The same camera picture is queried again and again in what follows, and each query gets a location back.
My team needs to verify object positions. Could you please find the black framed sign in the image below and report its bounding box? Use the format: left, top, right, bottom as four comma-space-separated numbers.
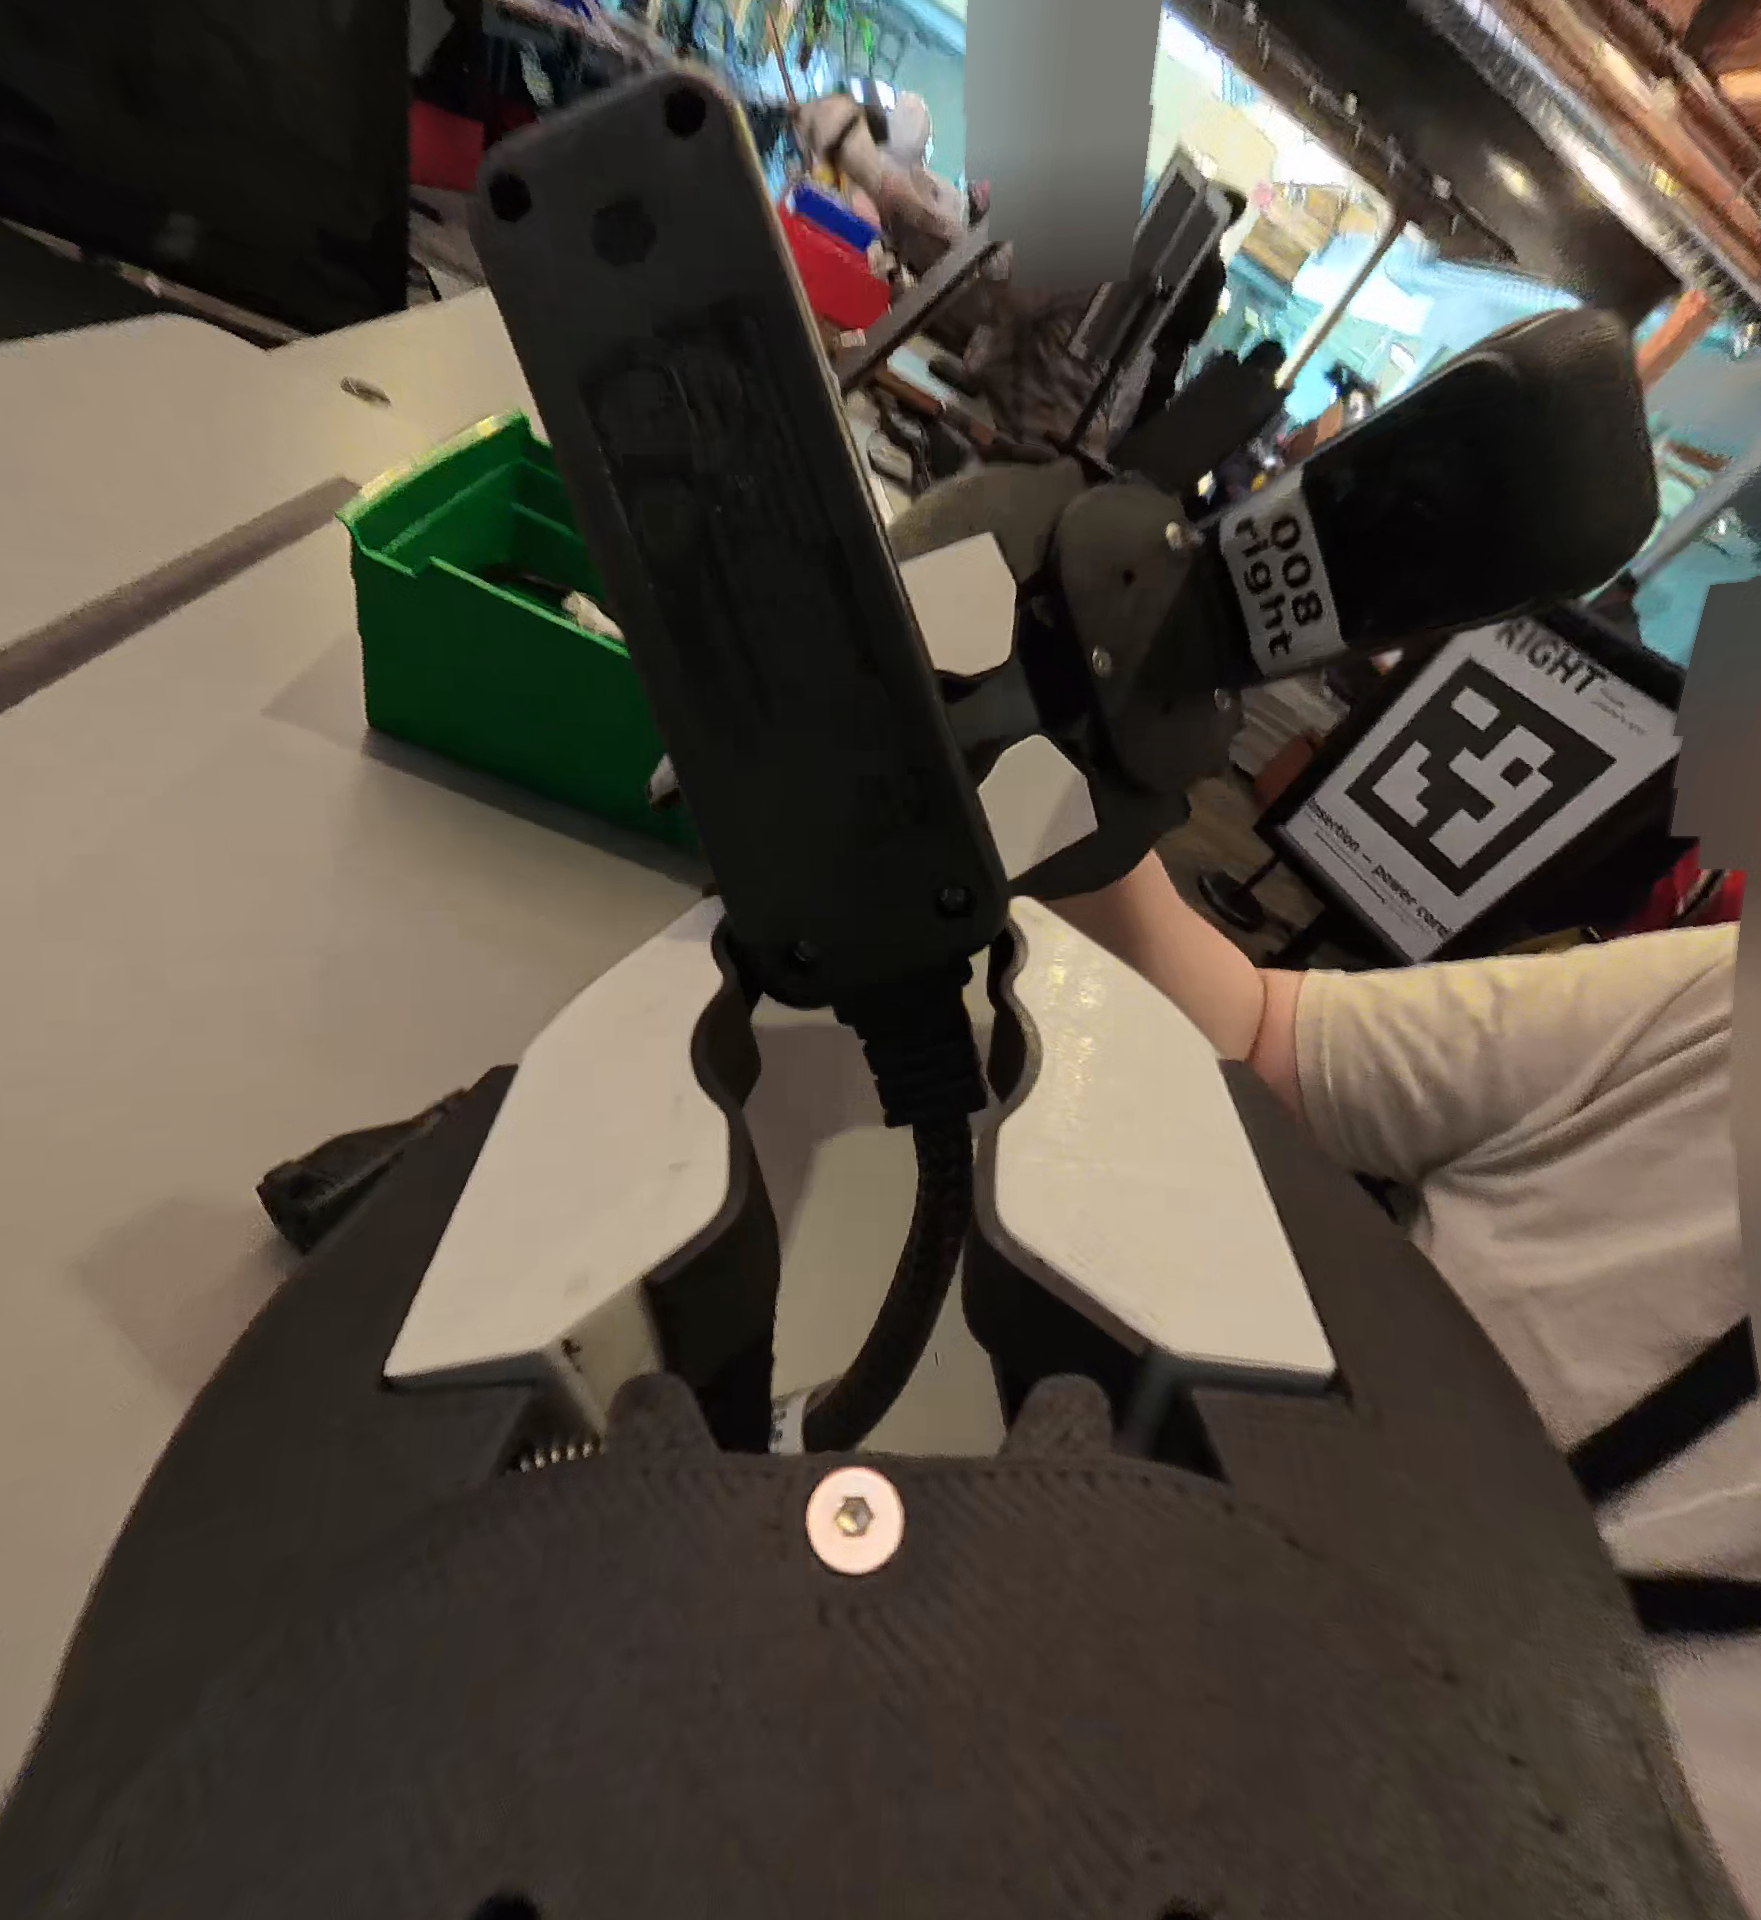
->
1252, 606, 1687, 969

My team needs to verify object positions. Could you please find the black bag strap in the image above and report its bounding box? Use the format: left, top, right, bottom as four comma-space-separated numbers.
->
1568, 1318, 1761, 1641

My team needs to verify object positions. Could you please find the person in white shirt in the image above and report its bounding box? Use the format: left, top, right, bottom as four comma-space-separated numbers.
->
1276, 922, 1761, 1920

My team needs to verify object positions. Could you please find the red storage bin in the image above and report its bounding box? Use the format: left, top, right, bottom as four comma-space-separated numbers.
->
777, 203, 893, 330

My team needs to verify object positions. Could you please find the black power strip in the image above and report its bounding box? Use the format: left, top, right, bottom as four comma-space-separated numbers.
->
470, 66, 1014, 1041

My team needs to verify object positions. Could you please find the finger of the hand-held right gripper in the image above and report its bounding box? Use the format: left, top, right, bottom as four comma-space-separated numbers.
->
973, 733, 1102, 889
901, 529, 1028, 682

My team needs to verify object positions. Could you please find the person's right forearm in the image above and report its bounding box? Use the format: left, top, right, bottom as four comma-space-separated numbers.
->
1105, 846, 1309, 1118

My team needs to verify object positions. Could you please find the green plastic bin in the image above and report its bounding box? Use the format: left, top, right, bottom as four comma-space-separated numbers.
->
336, 411, 704, 857

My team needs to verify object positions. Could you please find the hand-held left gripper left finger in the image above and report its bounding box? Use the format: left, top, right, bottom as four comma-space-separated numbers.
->
383, 897, 763, 1384

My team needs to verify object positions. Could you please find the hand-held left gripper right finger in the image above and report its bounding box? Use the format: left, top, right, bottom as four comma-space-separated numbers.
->
970, 895, 1341, 1381

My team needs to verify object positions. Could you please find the black partition panel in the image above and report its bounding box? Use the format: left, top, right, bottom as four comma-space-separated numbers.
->
0, 0, 413, 340

